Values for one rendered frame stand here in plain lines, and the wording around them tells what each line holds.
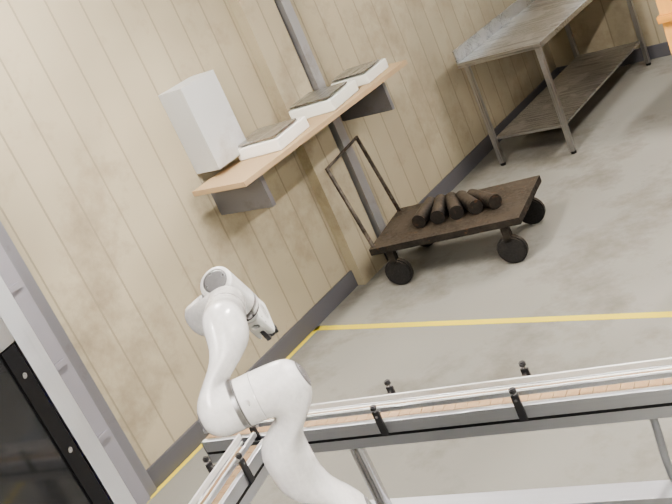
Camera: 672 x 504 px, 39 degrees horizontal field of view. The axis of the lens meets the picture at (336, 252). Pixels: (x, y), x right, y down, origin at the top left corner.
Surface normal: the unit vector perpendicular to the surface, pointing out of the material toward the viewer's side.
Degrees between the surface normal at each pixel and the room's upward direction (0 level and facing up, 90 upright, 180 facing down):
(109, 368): 90
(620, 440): 0
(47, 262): 90
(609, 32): 90
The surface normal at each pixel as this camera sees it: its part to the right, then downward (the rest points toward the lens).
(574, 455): -0.39, -0.86
